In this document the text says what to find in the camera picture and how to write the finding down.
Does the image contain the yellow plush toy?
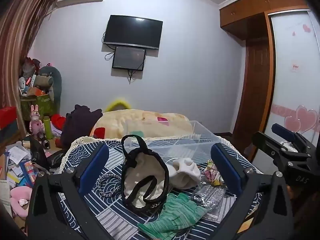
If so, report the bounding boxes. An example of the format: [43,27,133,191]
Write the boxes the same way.
[104,98,132,112]

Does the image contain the green bottle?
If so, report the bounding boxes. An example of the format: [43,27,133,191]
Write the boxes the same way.
[43,116,53,140]

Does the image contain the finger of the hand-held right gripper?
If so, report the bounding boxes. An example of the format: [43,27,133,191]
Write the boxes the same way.
[252,131,311,166]
[272,123,315,153]

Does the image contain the grey plush toy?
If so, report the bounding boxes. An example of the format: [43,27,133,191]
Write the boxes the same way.
[37,65,62,110]

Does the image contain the floral scrunchie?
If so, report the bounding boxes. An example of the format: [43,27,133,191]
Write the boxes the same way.
[203,159,224,187]

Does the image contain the black trimmed white pouch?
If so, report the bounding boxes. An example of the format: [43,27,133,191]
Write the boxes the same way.
[121,134,170,214]

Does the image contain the dark purple plush toy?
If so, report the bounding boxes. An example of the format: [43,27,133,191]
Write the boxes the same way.
[61,104,103,149]

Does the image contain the pile of papers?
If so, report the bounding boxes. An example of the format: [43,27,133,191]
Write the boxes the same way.
[0,140,40,188]

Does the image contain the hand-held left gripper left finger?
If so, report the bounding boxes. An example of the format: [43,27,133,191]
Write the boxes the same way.
[26,144,110,240]

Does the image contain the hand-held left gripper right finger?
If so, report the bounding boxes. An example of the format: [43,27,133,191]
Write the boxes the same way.
[210,143,294,240]

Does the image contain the clear plastic packet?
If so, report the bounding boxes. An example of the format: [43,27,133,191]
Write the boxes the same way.
[191,182,227,209]

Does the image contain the small black wall monitor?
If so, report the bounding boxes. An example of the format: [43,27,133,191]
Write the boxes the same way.
[112,46,147,71]

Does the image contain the brown wooden door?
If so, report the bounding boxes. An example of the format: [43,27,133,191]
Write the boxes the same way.
[231,37,272,153]

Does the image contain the red cloth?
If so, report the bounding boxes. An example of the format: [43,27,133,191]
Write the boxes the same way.
[51,114,67,130]

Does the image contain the clear plastic box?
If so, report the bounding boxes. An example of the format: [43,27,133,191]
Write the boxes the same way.
[124,120,220,165]

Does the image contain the pink rabbit figure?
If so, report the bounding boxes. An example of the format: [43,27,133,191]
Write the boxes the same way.
[29,104,45,134]

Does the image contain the wooden overhead cabinet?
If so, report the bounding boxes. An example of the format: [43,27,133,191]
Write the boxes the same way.
[219,0,310,40]

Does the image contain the black beaded headband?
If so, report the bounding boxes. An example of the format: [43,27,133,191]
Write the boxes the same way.
[97,172,123,197]

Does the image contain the black wall television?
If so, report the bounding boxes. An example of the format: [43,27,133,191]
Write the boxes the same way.
[103,15,163,50]

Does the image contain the white heart print wardrobe door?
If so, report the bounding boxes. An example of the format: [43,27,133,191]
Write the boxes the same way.
[265,10,320,147]

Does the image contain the black flashlight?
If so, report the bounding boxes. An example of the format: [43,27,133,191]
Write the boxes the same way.
[37,131,50,149]

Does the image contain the brown striped curtain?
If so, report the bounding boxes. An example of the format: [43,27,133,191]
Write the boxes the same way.
[0,0,59,110]

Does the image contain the cream printed blanket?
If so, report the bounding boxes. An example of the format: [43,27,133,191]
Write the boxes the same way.
[89,109,194,140]

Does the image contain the pink plush toy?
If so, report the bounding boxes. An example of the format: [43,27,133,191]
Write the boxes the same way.
[9,186,33,217]

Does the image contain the red box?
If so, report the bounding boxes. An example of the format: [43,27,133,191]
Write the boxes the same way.
[0,106,18,130]

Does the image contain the green knit glove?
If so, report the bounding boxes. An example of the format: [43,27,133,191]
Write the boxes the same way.
[137,192,208,240]

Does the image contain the white knit cloth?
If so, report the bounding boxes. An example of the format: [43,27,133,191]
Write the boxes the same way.
[168,157,202,190]

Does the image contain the blue patterned tablecloth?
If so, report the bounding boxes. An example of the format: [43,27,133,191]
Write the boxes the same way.
[60,135,263,240]

